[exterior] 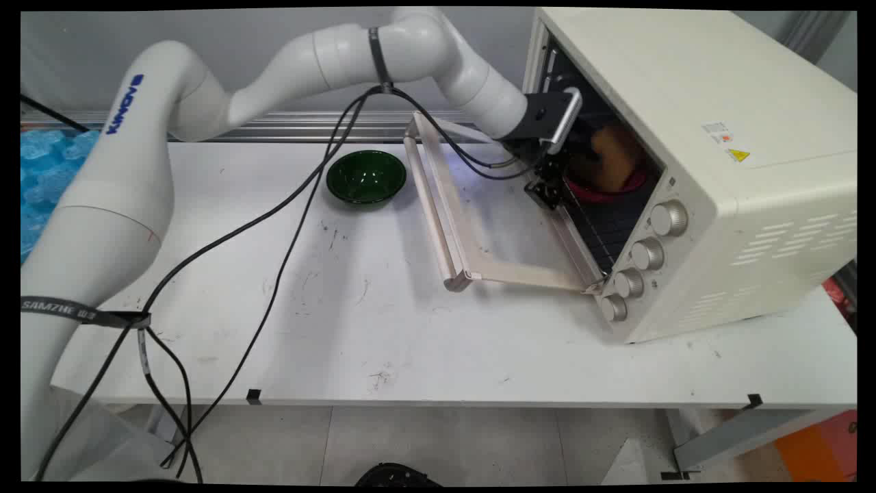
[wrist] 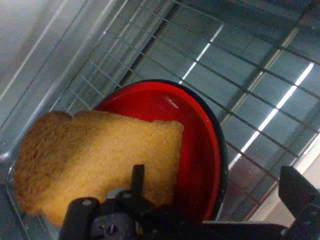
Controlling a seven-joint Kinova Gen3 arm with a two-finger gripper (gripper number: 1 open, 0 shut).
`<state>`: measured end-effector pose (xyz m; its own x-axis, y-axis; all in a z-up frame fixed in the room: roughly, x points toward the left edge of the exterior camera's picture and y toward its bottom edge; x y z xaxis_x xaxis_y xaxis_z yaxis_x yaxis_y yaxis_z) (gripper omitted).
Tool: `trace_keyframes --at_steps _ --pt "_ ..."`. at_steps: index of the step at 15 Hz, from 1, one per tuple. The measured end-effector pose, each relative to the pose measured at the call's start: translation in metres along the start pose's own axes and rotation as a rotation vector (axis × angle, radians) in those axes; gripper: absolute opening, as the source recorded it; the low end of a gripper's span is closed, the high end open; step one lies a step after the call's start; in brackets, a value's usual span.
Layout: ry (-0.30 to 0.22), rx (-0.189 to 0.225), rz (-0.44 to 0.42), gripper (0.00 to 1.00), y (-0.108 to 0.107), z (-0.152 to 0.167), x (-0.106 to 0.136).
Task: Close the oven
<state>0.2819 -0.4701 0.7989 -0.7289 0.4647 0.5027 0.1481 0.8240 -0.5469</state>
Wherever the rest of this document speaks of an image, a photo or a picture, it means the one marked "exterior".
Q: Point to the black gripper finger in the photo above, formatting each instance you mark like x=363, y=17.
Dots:
x=536, y=194
x=554, y=193

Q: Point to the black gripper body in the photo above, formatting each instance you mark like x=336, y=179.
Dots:
x=540, y=120

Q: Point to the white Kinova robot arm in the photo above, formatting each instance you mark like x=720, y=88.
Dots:
x=109, y=205

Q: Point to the yellow-brown bread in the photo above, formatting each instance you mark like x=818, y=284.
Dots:
x=614, y=161

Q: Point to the silver oven knob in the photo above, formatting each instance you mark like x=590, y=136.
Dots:
x=647, y=254
x=669, y=218
x=628, y=283
x=614, y=307

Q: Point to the cream toaster oven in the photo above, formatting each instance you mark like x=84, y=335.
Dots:
x=684, y=82

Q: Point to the dark green bowl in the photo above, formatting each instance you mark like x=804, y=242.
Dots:
x=366, y=178

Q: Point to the white label sticker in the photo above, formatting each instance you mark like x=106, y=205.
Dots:
x=717, y=131

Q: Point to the yellow warning sticker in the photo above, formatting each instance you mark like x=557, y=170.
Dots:
x=738, y=155

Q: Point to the black tape marker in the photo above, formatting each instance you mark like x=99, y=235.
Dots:
x=755, y=401
x=254, y=396

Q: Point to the red object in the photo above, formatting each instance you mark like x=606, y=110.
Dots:
x=838, y=298

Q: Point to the grey table leg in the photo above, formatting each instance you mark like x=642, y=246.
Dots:
x=739, y=438

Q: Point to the black round object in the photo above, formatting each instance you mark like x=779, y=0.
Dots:
x=397, y=476

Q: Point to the orange box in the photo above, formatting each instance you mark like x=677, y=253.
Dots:
x=818, y=448

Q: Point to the blue bubble wrap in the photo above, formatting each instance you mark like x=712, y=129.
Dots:
x=48, y=171

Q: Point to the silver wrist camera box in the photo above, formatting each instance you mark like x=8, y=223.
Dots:
x=567, y=120

